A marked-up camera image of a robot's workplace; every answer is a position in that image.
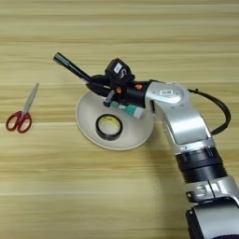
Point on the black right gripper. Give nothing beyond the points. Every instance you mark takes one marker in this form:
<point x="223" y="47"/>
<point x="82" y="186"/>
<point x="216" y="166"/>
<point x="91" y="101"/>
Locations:
<point x="133" y="93"/>

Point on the round beige plate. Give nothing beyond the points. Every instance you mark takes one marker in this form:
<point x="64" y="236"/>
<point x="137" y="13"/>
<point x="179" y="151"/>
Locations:
<point x="137" y="134"/>

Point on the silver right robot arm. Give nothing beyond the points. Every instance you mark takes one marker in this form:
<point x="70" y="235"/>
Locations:
<point x="183" y="121"/>

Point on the white green glue tube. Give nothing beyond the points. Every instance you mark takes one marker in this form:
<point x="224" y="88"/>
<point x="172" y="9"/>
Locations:
<point x="134" y="110"/>

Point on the black tape roll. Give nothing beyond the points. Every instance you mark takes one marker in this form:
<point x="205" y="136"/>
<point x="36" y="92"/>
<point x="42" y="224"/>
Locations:
<point x="99" y="130"/>

